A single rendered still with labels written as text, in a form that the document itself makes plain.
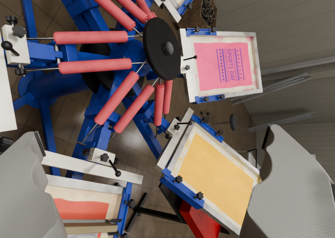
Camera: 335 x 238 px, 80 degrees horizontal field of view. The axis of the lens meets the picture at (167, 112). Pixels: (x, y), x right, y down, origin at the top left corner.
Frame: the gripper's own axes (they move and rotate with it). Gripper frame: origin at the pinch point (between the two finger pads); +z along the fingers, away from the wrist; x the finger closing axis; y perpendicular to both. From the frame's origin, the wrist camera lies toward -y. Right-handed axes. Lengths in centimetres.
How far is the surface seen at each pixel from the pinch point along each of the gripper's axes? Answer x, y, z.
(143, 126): -11, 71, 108
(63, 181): -41, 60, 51
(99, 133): -29, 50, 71
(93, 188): -33, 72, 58
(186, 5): 23, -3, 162
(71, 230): -36, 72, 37
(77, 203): -39, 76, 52
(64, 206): -42, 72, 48
